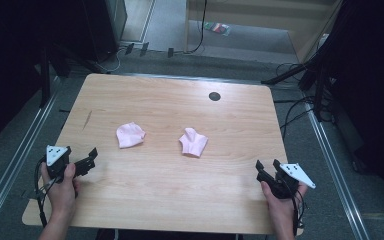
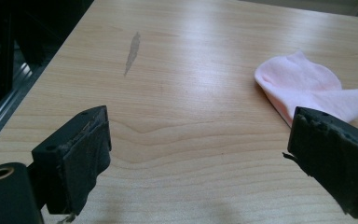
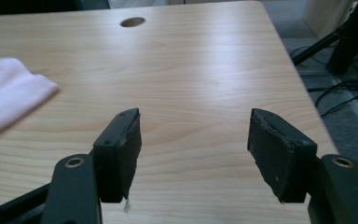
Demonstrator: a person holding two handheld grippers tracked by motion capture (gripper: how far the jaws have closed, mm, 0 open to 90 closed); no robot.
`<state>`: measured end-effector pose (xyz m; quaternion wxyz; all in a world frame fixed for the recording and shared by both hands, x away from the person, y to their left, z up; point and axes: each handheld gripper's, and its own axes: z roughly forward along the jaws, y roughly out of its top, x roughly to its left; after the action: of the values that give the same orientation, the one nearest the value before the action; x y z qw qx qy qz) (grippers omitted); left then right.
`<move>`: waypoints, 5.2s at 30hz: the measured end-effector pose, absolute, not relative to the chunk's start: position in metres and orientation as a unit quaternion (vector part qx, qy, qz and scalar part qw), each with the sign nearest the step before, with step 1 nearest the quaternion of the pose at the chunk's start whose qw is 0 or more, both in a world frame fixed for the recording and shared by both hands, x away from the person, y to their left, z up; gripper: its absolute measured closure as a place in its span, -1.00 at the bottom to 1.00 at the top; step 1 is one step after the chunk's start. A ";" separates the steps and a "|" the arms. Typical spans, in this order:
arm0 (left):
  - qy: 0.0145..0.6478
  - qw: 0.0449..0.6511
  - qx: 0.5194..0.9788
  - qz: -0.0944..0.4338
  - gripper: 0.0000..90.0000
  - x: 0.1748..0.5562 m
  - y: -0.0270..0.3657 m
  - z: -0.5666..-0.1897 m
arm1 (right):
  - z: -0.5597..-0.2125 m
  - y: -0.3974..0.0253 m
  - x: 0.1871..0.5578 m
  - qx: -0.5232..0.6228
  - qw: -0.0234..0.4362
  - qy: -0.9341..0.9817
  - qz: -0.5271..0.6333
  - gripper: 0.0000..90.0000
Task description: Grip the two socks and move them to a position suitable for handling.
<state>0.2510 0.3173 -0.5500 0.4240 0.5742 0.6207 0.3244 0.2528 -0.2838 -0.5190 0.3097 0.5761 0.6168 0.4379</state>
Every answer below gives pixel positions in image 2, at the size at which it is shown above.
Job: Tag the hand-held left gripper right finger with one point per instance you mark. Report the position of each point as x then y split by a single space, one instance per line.
335 158

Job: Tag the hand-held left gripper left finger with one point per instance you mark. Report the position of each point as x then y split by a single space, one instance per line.
74 158

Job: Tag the pink sock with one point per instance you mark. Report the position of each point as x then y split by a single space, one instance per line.
304 84

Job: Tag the black metal stand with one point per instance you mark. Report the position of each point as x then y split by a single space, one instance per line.
4 56

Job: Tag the aluminium frame rail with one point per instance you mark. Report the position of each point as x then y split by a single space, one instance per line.
6 99

